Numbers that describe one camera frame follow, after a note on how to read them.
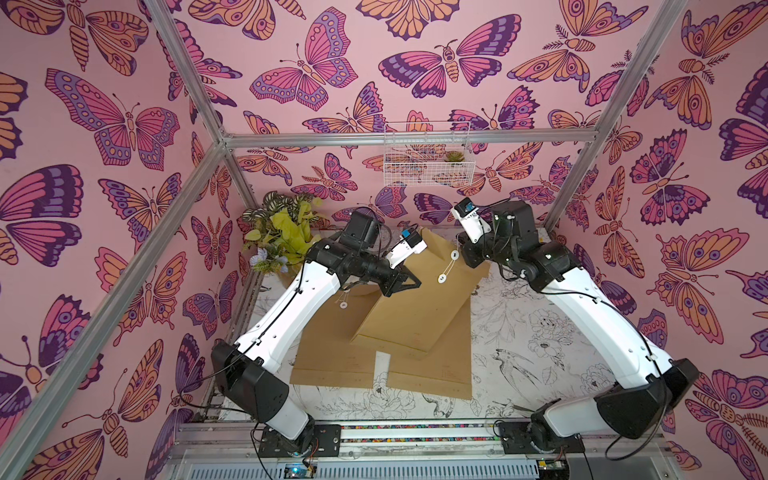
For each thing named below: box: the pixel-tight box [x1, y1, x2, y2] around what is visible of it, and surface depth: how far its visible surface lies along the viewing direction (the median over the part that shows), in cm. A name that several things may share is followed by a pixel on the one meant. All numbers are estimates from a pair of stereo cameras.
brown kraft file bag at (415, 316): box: [350, 227, 491, 353], surface depth 71 cm
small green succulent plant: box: [444, 150, 465, 162], surface depth 95 cm
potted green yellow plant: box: [236, 191, 323, 273], surface depth 93 cm
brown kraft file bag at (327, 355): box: [290, 284, 382, 389], surface depth 87 cm
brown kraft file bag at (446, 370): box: [386, 295, 473, 400], surface depth 86 cm
